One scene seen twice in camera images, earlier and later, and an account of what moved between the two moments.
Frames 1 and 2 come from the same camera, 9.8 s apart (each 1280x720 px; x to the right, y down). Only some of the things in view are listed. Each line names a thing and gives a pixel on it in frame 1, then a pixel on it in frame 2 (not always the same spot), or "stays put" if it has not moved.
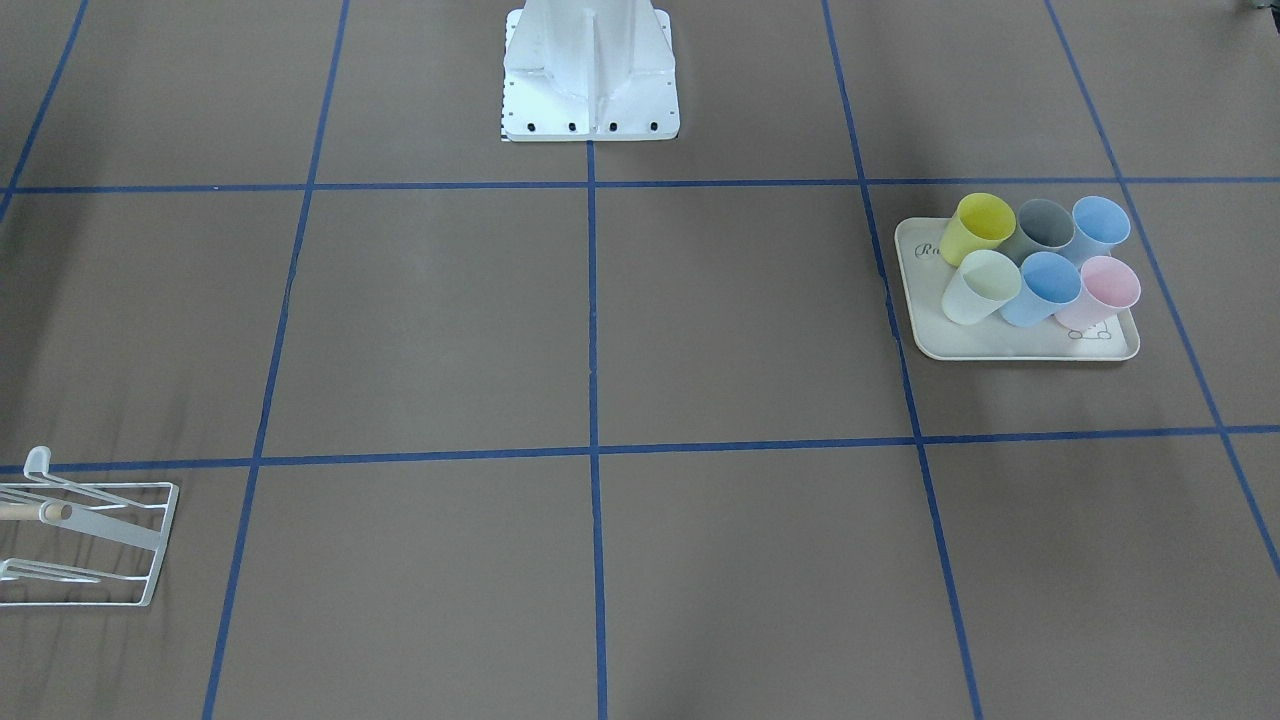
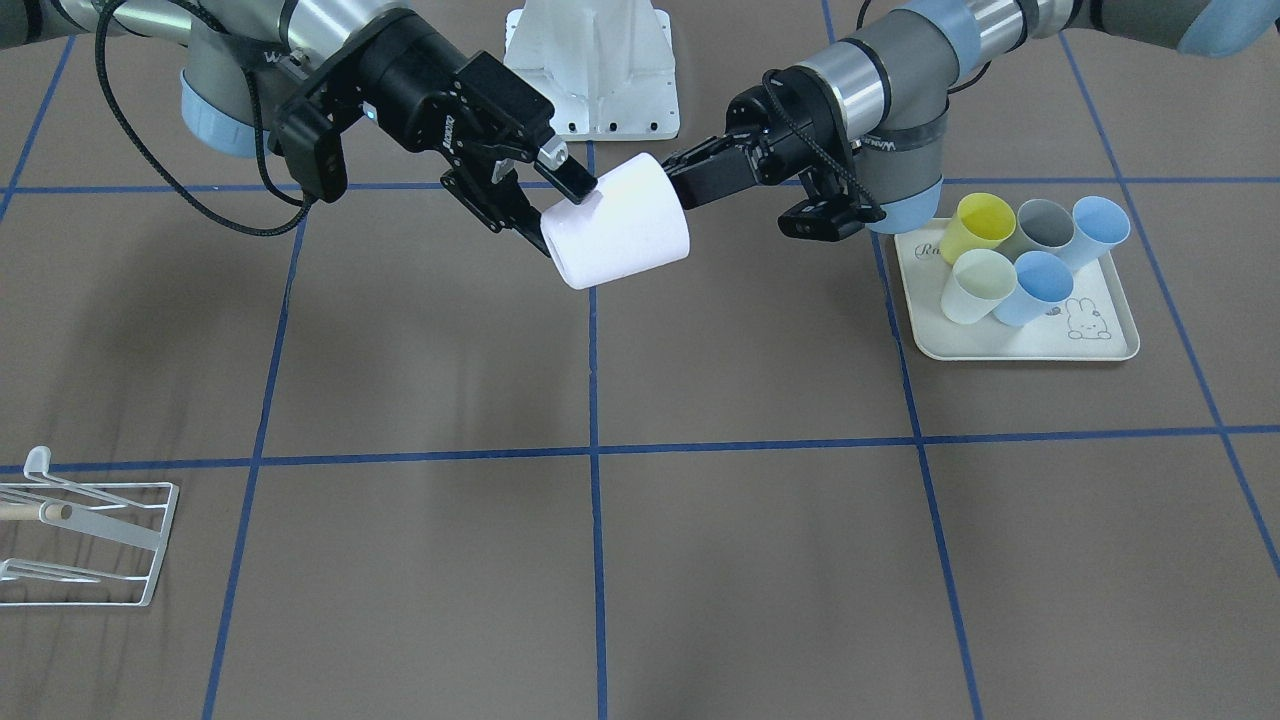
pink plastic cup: (1107, 287) → (635, 222)
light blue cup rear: (1099, 223) stays put
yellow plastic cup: (978, 221) stays put
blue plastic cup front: (1048, 281) stays put
